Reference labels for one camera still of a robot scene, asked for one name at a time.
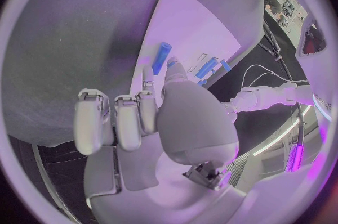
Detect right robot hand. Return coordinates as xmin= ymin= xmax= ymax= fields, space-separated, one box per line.
xmin=72 ymin=56 xmax=249 ymax=224

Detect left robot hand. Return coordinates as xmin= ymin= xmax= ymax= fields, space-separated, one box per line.
xmin=220 ymin=101 xmax=239 ymax=124

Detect white task board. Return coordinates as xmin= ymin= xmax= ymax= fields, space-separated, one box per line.
xmin=130 ymin=0 xmax=243 ymax=94

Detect thick blue cylinder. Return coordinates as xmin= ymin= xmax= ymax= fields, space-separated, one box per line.
xmin=194 ymin=57 xmax=221 ymax=79

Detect long blue cylinder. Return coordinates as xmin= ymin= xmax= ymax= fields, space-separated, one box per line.
xmin=150 ymin=42 xmax=173 ymax=76

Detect glowing light bar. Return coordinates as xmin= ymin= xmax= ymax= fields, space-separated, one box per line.
xmin=286 ymin=143 xmax=305 ymax=173

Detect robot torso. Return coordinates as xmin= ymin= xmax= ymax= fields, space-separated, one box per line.
xmin=296 ymin=12 xmax=336 ymax=123

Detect person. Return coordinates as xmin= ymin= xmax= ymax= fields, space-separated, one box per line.
xmin=263 ymin=0 xmax=282 ymax=16

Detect white cable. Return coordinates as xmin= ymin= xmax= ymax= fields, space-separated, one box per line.
xmin=241 ymin=64 xmax=295 ymax=90
xmin=248 ymin=72 xmax=292 ymax=87

